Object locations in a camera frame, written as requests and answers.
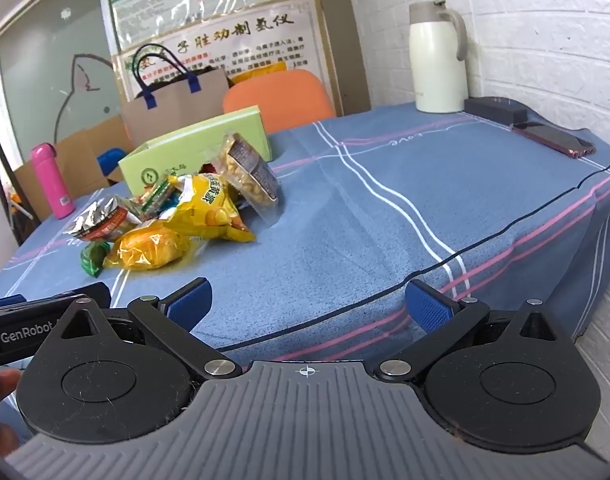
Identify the clear packet of curly snacks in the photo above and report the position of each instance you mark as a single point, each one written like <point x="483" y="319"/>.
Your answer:
<point x="246" y="170"/>

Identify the light green cardboard box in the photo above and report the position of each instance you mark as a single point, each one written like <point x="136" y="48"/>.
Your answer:
<point x="185" y="145"/>

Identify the yellow snack bag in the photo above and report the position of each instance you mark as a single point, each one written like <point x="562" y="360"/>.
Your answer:
<point x="210" y="210"/>

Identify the blue object in cardboard box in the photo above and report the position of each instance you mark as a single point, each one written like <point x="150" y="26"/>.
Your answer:
<point x="112" y="160"/>

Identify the pink water bottle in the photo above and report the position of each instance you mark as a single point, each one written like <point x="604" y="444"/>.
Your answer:
<point x="52" y="185"/>

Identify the small green snack packet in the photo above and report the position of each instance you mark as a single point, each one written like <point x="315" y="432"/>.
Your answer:
<point x="92" y="258"/>

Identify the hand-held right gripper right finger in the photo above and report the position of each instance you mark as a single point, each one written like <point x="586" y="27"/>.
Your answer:
<point x="427" y="306"/>

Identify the blue striped tablecloth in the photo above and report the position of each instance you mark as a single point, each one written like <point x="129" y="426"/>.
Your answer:
<point x="385" y="220"/>

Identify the silver and red snack packet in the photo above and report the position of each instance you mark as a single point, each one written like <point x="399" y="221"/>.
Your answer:
<point x="97" y="221"/>

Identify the orange bread packet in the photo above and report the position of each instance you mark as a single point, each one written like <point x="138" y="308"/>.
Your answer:
<point x="145" y="249"/>

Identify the orange chair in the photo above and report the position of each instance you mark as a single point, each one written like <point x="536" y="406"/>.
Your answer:
<point x="280" y="97"/>

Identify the white thermos jug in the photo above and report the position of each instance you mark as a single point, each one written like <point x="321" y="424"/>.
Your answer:
<point x="435" y="60"/>

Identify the black rectangular box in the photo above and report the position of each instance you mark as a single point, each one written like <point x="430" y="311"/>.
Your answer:
<point x="495" y="107"/>

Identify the framed poster board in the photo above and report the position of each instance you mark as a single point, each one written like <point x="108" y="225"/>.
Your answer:
<point x="245" y="35"/>

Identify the green and red striped packet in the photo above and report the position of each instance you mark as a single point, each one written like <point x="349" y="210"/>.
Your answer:
<point x="155" y="200"/>

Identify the pink smartphone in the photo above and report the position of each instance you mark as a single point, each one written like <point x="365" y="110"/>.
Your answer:
<point x="550" y="136"/>

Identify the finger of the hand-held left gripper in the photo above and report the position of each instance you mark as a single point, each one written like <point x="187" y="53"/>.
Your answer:
<point x="5" y="302"/>
<point x="87" y="292"/>

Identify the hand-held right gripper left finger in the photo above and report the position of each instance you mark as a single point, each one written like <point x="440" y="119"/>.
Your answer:
<point x="190" y="302"/>

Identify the brown cardboard box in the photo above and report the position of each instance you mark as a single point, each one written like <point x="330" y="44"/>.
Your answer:
<point x="80" y="152"/>

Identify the person's left hand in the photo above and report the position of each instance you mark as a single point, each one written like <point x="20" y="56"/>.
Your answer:
<point x="9" y="381"/>

